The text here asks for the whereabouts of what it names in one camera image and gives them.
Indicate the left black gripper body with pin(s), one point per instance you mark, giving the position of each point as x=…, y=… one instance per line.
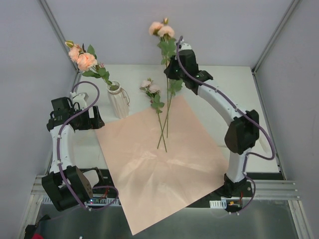
x=92, y=117

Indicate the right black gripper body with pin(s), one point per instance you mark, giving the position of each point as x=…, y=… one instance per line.
x=173, y=70

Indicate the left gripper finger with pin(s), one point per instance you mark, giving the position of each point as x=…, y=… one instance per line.
x=94, y=113
x=97, y=123

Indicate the orange rose stem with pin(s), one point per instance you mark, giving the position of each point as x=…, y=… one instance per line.
x=87, y=64
x=166, y=36

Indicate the pink wrapping paper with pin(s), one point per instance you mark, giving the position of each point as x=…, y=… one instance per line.
x=155, y=181

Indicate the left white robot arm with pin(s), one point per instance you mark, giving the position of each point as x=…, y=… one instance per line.
x=65, y=184

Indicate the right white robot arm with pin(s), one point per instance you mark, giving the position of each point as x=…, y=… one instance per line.
x=242, y=132

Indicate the white ribbed ceramic vase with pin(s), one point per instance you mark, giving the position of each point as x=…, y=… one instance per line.
x=119, y=99

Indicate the pale pink rose stem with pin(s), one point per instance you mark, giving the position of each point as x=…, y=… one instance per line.
x=153, y=92

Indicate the red black object corner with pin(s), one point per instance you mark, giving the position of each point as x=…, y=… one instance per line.
x=30, y=230

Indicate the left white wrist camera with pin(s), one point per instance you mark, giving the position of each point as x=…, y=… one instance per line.
x=79, y=100

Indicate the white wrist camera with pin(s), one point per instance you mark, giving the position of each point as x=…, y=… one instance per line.
x=182, y=45
x=79, y=100

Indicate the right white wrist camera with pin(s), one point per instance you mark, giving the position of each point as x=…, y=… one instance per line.
x=182, y=45

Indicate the left white cable duct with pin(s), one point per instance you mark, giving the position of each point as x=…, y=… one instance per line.
x=95, y=202

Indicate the white cable duct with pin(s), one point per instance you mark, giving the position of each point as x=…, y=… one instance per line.
x=218, y=204
x=95, y=202

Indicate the left aluminium frame post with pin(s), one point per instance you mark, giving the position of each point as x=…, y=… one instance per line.
x=56, y=29

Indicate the aluminium frame post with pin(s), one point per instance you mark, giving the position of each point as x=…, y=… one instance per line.
x=56, y=29
x=275, y=35

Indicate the right aluminium frame post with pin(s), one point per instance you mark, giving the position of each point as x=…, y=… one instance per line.
x=275, y=35

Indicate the right white cable duct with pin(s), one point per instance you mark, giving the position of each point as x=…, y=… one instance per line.
x=218, y=204

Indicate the aluminium front rail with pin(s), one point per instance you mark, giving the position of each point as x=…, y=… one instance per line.
x=276, y=190

